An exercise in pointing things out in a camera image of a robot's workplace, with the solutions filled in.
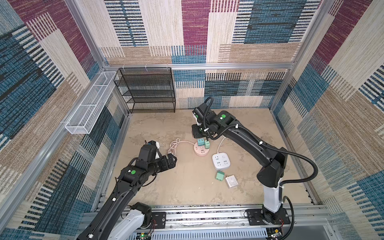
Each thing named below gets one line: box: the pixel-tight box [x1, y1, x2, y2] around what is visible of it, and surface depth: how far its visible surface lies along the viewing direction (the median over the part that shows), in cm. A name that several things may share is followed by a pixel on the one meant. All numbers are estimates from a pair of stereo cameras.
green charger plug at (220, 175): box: [216, 171, 225, 182], surface depth 87 cm
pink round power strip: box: [193, 142, 210, 157], surface depth 98 cm
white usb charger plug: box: [225, 174, 239, 189], surface depth 85 cm
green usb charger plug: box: [204, 140, 210, 149], surface depth 96 cm
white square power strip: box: [212, 152, 231, 170], surface depth 93 cm
